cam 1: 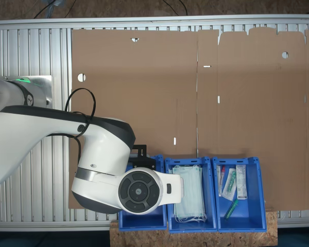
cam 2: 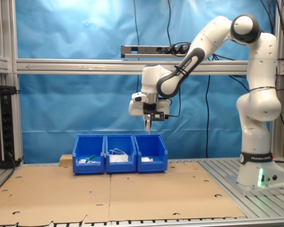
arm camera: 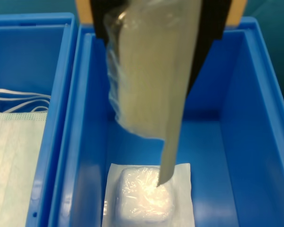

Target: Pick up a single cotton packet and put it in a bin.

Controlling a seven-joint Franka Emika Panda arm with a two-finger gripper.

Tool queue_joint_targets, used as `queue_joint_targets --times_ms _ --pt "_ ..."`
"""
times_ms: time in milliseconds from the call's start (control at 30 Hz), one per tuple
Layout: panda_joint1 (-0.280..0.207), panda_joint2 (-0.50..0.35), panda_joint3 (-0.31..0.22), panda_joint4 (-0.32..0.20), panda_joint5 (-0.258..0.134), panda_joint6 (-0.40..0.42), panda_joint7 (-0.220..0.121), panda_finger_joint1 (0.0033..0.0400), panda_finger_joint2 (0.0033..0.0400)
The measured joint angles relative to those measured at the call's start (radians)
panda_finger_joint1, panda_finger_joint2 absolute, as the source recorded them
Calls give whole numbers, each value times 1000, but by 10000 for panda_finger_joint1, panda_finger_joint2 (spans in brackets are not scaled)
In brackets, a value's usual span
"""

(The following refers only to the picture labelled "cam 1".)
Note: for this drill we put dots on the brown cardboard sheet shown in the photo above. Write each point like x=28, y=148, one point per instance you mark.
x=144, y=90

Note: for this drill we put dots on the chipboard wooden board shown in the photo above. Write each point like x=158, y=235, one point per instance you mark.
x=195, y=239

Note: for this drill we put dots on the white printed flat packet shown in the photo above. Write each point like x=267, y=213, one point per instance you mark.
x=241, y=185

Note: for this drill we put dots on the red cannula in clear packet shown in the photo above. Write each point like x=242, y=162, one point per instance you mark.
x=220, y=185

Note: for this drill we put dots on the blue bin with masks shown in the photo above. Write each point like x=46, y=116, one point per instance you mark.
x=211, y=193

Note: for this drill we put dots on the packed pale surgical masks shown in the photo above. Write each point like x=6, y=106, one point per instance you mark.
x=189, y=190

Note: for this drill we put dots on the green cannula in clear packet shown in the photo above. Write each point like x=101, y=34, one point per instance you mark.
x=230, y=184

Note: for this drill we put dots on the green plastic cannula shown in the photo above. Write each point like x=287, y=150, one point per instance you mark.
x=231, y=209

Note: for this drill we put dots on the blue bin with gauze packets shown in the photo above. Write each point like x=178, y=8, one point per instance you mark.
x=144, y=221

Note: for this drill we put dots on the blue bin with cannulas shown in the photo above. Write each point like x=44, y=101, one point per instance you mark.
x=252, y=205

